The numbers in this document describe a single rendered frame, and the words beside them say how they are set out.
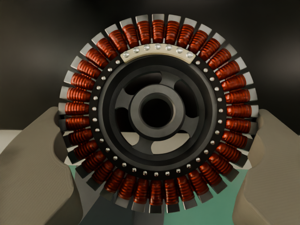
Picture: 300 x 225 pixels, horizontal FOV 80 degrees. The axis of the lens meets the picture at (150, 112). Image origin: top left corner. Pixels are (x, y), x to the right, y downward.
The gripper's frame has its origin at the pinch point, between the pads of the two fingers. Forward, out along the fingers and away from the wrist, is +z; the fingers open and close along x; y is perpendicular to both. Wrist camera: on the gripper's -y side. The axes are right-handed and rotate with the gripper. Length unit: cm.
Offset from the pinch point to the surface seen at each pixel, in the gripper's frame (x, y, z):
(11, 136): -16.4, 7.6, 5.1
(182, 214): 15, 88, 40
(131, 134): -2.8, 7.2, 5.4
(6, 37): -15.7, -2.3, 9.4
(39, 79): -12.0, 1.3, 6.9
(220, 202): 34, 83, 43
